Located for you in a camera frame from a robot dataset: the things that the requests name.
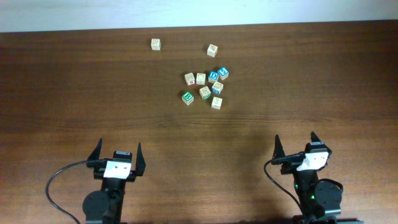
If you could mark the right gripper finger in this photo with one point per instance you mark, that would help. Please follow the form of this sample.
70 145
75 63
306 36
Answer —
315 139
278 148

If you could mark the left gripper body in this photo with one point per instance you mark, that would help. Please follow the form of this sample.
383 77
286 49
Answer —
97 175

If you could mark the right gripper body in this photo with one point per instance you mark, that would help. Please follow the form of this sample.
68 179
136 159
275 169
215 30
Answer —
291 168

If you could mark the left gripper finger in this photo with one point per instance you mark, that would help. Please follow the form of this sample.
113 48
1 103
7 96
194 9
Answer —
95 154
140 162

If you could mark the wooden letter I block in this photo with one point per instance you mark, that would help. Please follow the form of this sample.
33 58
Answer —
216 103

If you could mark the green letter B block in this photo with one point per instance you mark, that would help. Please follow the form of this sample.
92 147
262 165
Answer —
187 98

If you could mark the wooden block blue side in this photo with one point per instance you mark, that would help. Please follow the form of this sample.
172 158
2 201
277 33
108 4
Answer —
217 88

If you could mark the wooden block green side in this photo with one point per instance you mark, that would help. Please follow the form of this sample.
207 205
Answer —
205 92

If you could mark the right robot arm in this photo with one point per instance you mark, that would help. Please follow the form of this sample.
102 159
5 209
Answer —
318 199

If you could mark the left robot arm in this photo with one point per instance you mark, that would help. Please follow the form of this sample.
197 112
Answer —
105 205

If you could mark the blue number 5 block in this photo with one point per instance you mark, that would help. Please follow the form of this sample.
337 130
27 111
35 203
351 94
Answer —
223 73

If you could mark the wooden block red side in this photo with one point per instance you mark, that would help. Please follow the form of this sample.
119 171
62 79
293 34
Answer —
189 79

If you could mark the blue letter D block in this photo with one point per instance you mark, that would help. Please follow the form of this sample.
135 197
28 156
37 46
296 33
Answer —
213 77

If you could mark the wooden block plain drawing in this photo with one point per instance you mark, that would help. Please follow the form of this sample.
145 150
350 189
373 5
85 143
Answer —
201 79

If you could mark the plain wooden block far left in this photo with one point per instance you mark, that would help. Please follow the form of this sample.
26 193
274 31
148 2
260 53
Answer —
155 44

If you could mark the wooden block far right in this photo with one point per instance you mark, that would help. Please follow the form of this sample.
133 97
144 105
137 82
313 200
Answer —
212 50

